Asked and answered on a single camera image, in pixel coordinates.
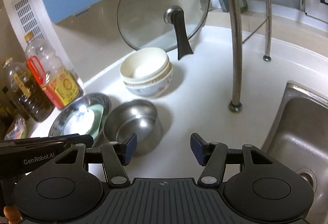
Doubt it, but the green rectangular plate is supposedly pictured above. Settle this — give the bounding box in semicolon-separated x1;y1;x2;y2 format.
69;105;103;139

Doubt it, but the stainless steel pot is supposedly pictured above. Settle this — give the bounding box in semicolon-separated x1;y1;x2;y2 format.
102;99;163;156

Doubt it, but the small blue-patterned white dish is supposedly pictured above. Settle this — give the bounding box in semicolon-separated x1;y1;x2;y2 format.
63;110;95;135

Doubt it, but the white floral ceramic bowl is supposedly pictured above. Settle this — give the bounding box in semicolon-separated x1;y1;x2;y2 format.
125;68;173;97

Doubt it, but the cream plastic bowl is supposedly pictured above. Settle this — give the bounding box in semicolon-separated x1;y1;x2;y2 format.
120;47;170;85

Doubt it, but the person's left hand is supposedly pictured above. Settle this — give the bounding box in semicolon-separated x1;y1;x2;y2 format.
3;205;23;224

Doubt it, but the plastic-wrapped food bowl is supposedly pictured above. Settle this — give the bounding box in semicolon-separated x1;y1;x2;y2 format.
5;114;27;140

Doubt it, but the small dark sauce bottle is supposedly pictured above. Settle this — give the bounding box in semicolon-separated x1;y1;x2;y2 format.
1;88;15;124

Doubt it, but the dark cooking oil bottle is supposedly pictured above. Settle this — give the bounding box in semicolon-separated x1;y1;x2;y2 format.
3;57;55;122

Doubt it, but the large stainless steel basin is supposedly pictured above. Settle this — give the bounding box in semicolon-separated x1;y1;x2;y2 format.
48;92;112;148

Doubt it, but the stainless steel sink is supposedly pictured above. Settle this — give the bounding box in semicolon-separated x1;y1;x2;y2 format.
262;81;327;223

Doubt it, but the far steel rack leg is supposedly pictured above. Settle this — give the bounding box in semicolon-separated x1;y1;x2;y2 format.
263;0;272;62

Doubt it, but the white vent panel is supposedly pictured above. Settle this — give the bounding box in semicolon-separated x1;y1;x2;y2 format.
11;0;47;40

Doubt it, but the soy sauce bottle red handle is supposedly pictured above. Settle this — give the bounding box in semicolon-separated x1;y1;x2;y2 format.
24;32;83;110

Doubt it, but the glass pot lid black handle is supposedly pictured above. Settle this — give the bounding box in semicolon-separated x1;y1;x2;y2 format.
116;0;210;59

